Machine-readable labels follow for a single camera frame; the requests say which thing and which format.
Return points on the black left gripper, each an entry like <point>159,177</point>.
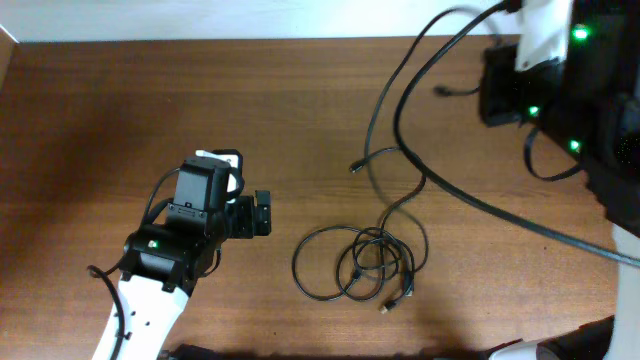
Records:
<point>245,225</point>

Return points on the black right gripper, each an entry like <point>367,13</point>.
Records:
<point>497,80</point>

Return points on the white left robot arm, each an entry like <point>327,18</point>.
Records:
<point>177,243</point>

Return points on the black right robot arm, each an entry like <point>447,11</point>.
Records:
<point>574,76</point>

